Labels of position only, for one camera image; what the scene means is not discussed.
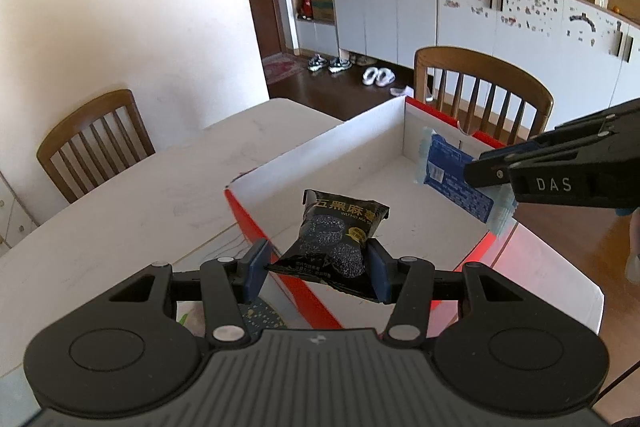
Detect white sideboard cabinet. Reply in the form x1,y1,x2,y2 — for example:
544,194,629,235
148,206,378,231
0,176,38,256

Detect blue gloved right hand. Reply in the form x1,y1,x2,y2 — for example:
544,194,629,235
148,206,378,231
625,209,640,285

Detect white slippers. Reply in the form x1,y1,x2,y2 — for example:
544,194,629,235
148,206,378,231
362,66,396,88

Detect red cardboard shoe box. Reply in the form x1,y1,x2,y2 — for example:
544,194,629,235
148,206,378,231
224,98,604,332

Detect blue wafer packet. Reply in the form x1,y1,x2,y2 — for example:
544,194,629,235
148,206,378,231
416,127,518,236

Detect white wall cabinet unit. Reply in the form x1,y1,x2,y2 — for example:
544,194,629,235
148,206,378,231
294,0,640,128

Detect brown wooden chair right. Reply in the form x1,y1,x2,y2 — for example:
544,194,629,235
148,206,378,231
414,46,553,145

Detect pair of sneakers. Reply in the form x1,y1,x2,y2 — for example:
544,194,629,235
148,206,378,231
307,54,352,74

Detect brown wooden chair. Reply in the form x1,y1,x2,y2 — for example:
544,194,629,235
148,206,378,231
36,89,155,202
414,46,553,145

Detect black sesame snack packet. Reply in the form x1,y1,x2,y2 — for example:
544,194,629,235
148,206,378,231
269,188,390,300

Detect brown wooden chair far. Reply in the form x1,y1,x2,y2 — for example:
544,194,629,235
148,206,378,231
36,89,155,202

